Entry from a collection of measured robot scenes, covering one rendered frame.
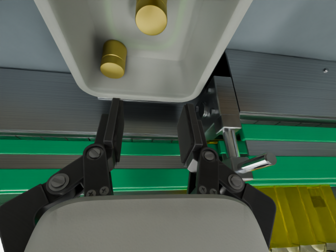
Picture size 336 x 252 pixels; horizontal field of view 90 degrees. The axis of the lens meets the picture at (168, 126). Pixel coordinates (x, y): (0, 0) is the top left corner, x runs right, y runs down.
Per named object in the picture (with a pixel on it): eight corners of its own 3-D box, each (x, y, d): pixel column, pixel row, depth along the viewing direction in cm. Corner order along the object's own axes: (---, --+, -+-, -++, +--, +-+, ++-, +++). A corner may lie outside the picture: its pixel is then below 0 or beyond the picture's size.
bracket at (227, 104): (191, 106, 34) (194, 139, 31) (209, 74, 25) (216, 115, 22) (208, 107, 34) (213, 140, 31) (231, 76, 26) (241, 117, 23)
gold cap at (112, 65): (122, 61, 28) (120, 82, 26) (100, 52, 26) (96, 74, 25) (130, 46, 26) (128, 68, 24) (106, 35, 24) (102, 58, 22)
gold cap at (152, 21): (136, -25, 18) (134, 1, 16) (169, -18, 18) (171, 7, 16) (136, 10, 21) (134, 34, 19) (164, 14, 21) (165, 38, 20)
